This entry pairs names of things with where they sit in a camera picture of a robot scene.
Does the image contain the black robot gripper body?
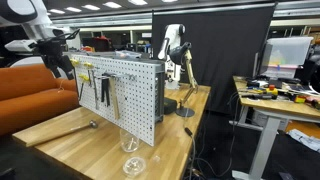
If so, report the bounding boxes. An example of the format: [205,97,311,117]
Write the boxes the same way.
[34,32,70,62]

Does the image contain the ball-peen hammer with barcode label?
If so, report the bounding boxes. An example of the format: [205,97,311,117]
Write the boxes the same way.
[25,119,100,148]

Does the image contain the large steel combination wrench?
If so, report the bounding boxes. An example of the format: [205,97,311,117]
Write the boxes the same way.
[91,69,98,101]

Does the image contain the orange sofa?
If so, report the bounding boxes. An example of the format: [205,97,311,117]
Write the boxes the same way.
[0,63,81,138]

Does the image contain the small steel combination wrench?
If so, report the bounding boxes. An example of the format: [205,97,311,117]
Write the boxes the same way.
[94,87,101,111]

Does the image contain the black pliers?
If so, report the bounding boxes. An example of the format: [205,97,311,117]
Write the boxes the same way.
[100,76,111,108]

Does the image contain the white perforated pegboard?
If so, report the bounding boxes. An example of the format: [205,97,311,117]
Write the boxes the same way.
[70,53,166,148]

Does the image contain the clear glass cup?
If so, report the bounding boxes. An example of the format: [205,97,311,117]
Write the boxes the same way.
[118,127,141,154]

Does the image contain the small black box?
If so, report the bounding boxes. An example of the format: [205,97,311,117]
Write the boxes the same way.
[162,96,178,116]

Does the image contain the clear glass lid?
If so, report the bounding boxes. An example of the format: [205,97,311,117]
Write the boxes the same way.
[121,156,148,177]

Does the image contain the black backdrop curtain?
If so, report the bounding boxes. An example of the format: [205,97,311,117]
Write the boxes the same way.
[151,2,278,116]

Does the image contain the dark computer monitor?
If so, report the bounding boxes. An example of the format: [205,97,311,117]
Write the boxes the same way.
[253,41,269,80]

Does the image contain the red yellow emergency stop button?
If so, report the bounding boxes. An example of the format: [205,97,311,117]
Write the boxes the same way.
[265,83,280,97]

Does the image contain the wooden top standing desk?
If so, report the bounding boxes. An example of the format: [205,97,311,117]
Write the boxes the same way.
[231,75,320,180]

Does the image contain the clear plastic storage bin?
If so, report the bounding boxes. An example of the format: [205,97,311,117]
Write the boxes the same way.
[265,35,315,80]

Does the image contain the light blue cloth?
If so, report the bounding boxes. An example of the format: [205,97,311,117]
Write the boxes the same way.
[287,128,320,153]

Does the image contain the long yellow T-handle hex key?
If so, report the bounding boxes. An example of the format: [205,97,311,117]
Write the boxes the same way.
[69,58,82,81]

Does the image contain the short yellow T-handle hex key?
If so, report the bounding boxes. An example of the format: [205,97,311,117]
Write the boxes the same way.
[82,61,96,88]
[77,73,91,102]

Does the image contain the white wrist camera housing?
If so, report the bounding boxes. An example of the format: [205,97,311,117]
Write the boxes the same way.
[4,39,38,53]

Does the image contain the plain wooden handle hammer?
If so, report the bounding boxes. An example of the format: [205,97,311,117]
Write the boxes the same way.
[102,73,121,121]

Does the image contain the grey pegboard support frame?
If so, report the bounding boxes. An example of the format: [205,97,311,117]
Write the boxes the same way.
[154,70,167,123]

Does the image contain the black cable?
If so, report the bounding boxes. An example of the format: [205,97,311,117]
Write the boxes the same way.
[183,126,198,180]

